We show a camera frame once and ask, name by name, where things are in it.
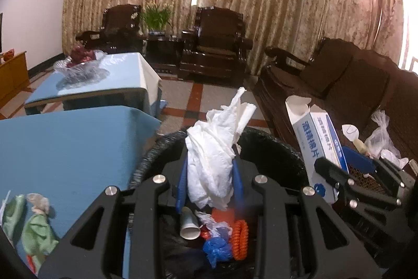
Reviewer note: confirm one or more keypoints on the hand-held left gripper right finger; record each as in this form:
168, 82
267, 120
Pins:
238, 187

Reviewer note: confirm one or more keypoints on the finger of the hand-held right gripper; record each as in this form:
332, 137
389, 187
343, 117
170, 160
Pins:
346, 184
357, 158

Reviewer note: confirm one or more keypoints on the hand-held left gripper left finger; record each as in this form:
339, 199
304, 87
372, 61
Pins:
180, 194

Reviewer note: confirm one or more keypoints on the red plastic wrapper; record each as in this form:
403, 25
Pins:
223, 215

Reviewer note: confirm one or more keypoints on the white tissue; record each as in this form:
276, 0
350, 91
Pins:
204, 218
212, 154

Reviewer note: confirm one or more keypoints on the white paper cup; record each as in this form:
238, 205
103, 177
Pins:
189, 230

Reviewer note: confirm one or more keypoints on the white and blue cardboard box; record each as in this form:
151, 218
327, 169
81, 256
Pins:
313, 141

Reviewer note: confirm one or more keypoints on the orange ridged coil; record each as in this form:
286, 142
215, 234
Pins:
240, 239

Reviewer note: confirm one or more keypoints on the black-lined trash bin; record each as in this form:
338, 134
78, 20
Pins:
281, 154

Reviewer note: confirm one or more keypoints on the blue plastic bag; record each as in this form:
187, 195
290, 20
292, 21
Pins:
215, 248

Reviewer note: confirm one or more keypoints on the clear plastic bag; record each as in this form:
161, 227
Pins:
380, 138

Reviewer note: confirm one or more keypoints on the brown wooden sofa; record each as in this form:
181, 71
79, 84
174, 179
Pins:
343, 76

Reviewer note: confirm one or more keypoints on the blue and white tablecloth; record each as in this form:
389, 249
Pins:
114, 76

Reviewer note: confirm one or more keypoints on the crumpled beige paper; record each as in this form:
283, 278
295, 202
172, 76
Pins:
38, 203

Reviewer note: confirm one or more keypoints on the dark wooden side table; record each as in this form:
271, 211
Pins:
161, 50

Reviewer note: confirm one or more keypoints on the green wrapper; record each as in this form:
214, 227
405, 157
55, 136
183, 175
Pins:
39, 236
13, 213

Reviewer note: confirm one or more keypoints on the dark wooden armchair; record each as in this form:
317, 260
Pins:
215, 37
120, 24

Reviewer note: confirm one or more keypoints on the glass fruit bowl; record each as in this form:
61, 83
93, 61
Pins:
81, 73

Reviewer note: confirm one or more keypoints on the blue and white plant pot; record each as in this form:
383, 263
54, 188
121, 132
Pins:
156, 33

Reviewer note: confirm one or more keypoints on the red apple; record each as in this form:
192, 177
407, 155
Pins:
88, 57
78, 52
70, 62

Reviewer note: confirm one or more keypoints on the orange plastic piece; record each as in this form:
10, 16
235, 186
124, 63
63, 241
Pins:
30, 262

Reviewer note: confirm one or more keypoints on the white paper strip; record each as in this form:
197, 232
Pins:
5, 203

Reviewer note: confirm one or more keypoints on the green flowering plant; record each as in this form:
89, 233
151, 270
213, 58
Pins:
156, 16

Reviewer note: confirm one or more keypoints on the wooden television cabinet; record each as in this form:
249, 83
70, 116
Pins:
13, 76

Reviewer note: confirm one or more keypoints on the red pumpkin ornament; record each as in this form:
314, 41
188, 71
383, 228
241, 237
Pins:
8, 55

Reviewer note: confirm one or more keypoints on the black flat television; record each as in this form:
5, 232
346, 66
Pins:
1, 34

